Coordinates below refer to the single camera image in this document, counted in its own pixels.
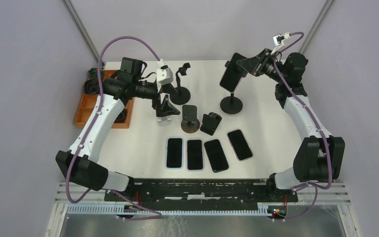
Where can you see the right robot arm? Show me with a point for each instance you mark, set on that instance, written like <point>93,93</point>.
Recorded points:
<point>319,158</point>

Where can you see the green bundle at corner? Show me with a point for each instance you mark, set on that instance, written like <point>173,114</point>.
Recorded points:
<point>93,74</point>

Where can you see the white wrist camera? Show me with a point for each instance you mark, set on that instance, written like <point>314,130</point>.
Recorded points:
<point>279,41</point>
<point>164,75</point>

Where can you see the lilac cased phone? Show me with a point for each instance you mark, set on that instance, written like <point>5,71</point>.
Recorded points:
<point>195,160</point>

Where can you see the brown round base stand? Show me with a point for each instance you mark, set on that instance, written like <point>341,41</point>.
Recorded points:
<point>190,123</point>

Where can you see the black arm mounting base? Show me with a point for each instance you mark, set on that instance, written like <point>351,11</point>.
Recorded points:
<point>206,194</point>

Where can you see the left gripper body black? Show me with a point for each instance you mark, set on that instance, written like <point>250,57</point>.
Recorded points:
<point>156,102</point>

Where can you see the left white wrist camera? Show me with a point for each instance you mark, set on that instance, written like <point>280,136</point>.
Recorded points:
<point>164,75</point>

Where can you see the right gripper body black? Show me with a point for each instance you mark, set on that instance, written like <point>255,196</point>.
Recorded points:
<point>269,66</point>

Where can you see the black phone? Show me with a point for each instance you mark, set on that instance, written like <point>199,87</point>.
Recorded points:
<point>216,156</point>

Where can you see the silver white phone stand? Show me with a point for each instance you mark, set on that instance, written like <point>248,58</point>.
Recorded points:
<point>164,121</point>

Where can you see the light blue cased phone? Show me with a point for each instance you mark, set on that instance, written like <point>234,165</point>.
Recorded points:
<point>174,153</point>

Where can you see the white cased phone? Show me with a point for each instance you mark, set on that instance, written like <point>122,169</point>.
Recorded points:
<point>239,144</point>
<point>233,73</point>

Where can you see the black folding phone stand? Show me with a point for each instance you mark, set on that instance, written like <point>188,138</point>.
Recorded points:
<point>210,123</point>

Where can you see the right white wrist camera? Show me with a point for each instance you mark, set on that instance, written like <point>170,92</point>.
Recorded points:
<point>279,41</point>

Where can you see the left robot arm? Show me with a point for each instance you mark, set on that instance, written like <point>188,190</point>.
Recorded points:
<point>79,163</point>

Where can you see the orange compartment tray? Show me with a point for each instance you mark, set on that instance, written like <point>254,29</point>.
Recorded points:
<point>88,103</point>

